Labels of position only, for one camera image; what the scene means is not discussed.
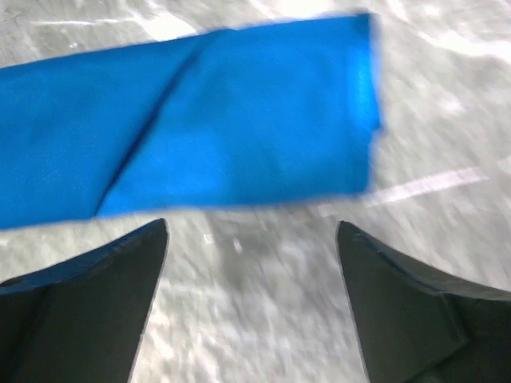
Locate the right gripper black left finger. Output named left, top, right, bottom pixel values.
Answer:
left=1, top=219, right=168, bottom=383

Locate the blue cloth napkin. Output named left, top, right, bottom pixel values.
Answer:
left=1, top=14, right=380, bottom=229

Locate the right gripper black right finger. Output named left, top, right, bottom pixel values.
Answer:
left=337, top=221, right=510, bottom=383

